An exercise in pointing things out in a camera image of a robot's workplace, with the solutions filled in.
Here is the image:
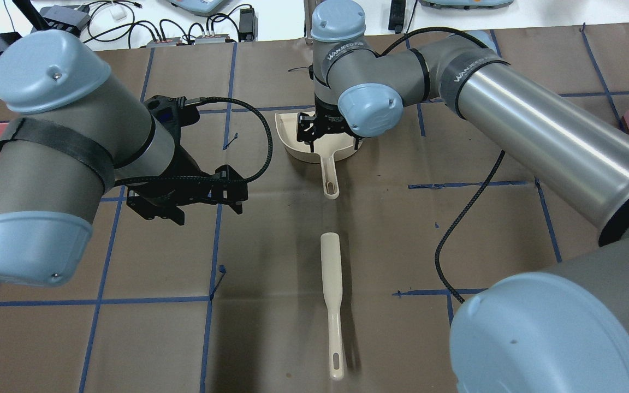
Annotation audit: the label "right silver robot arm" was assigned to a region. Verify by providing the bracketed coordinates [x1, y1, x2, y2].
[298, 1, 629, 392]

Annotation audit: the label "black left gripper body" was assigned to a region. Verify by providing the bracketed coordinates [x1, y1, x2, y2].
[126, 96, 248, 225]

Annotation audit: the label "beige plastic dustpan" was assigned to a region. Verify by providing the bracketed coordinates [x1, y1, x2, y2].
[275, 110, 357, 200]

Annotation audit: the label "right gripper braided cable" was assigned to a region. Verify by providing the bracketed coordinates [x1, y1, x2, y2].
[435, 150, 506, 304]

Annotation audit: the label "black power adapter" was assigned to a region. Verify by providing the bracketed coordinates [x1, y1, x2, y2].
[238, 8, 258, 42]

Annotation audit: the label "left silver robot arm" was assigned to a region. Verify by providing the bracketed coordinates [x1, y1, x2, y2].
[0, 29, 248, 287]

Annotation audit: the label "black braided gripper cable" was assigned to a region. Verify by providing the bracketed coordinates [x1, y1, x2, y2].
[112, 97, 274, 186]

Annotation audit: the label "white hand brush black bristles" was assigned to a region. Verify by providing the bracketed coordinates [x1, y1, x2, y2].
[321, 232, 345, 381]

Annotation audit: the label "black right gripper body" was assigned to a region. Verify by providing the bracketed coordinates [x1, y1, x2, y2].
[297, 100, 361, 152]

